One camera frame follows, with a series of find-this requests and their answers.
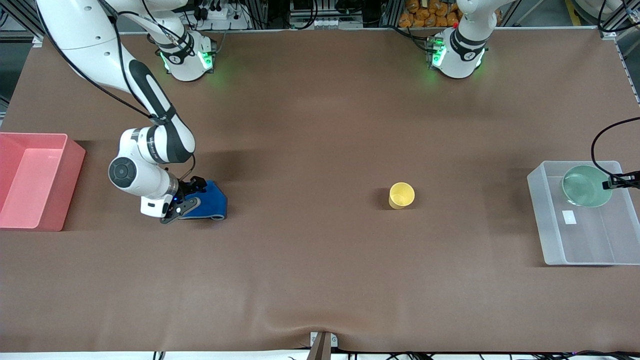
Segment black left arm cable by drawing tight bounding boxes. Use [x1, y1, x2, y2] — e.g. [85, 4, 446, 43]
[590, 116, 640, 177]

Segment pink plastic bin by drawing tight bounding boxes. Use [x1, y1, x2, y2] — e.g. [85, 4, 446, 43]
[0, 132, 86, 232]

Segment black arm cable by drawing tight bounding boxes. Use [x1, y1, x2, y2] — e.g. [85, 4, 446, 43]
[35, 0, 197, 184]
[590, 116, 640, 177]

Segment pale green bowl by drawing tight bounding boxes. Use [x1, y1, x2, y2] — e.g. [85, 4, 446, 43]
[561, 165, 615, 208]

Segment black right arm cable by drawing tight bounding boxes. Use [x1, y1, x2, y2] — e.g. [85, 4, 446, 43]
[35, 0, 197, 184]

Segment white power strip with plugs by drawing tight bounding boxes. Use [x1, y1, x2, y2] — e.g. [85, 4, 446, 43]
[197, 2, 251, 31]

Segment yellow cup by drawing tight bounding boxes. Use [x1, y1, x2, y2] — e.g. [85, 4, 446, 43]
[388, 182, 416, 210]

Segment translucent white plastic bin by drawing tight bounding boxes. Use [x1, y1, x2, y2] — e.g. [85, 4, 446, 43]
[527, 160, 640, 266]

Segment brown table cover mat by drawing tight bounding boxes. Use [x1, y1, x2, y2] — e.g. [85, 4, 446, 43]
[0, 27, 640, 354]

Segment orange snack packets pile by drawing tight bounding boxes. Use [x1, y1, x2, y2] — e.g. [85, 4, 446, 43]
[398, 0, 463, 29]

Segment blue cloth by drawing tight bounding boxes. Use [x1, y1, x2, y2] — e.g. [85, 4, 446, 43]
[175, 180, 228, 221]

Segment aluminium frame post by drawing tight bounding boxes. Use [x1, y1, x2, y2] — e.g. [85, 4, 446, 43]
[0, 0, 51, 47]
[597, 0, 640, 103]

